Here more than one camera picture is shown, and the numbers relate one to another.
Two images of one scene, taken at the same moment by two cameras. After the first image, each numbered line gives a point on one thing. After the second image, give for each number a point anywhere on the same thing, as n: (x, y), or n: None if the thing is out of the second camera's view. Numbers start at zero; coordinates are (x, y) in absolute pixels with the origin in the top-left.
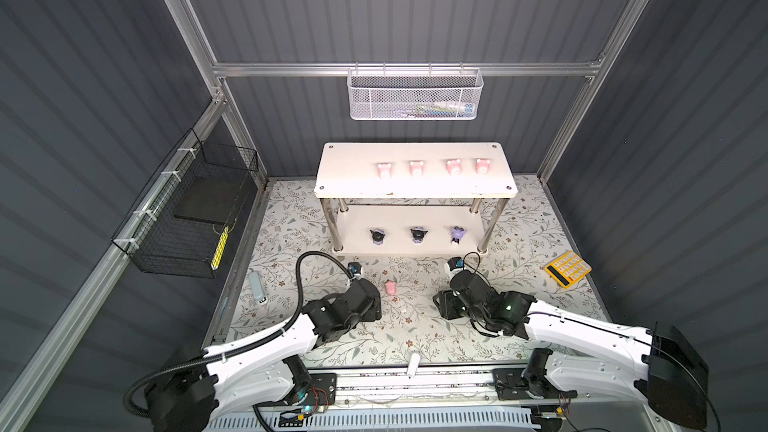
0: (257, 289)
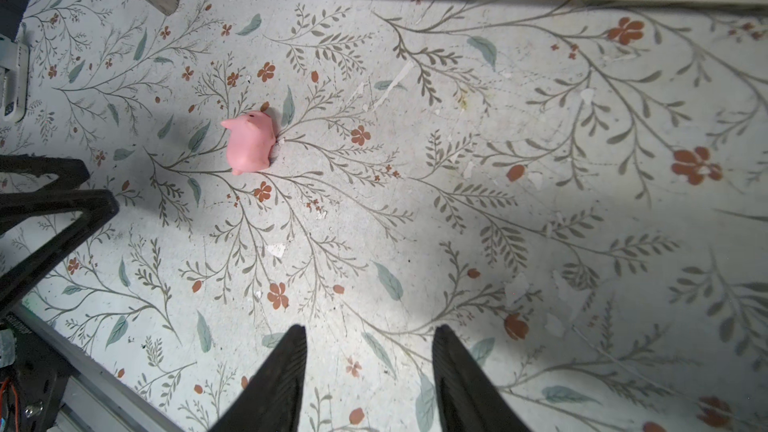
0: (14, 79)
